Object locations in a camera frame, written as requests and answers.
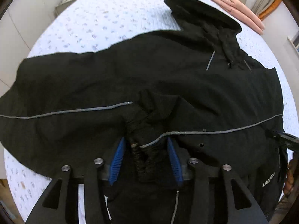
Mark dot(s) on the person's right hand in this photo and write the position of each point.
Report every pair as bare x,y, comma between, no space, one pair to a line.
289,181

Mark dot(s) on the orange curtain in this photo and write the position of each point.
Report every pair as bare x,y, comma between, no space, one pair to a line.
263,8

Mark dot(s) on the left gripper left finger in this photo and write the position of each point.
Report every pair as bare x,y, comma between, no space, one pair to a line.
59,202

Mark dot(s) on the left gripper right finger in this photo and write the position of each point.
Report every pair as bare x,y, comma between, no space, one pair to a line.
218,195

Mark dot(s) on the beige nightstand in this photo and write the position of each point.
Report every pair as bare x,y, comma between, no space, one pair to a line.
64,4

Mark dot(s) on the black hooded jacket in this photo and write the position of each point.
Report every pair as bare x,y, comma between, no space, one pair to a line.
194,86

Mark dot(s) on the folded pink blanket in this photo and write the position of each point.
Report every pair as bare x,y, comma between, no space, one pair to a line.
240,11

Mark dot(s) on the floral quilted bed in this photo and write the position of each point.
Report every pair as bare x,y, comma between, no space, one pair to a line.
93,25

